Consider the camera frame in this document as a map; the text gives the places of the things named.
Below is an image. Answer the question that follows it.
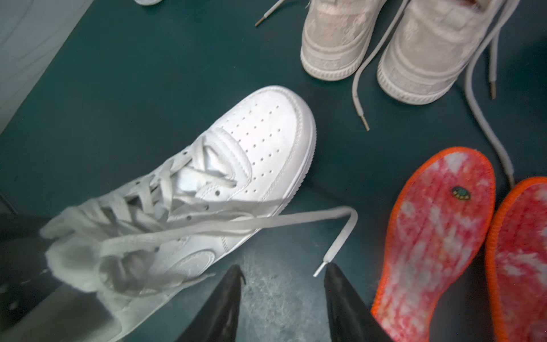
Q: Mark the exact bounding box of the beige sneaker with red insole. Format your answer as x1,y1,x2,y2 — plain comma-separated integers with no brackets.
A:
377,1,519,187

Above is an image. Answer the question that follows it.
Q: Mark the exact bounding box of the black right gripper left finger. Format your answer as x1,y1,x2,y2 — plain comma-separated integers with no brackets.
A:
177,265,246,342

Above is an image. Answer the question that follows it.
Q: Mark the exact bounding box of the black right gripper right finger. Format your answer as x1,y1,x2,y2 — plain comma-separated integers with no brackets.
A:
324,263,392,342

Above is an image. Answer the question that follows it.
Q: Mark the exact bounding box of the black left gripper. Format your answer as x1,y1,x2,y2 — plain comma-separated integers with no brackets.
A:
1,195,59,332

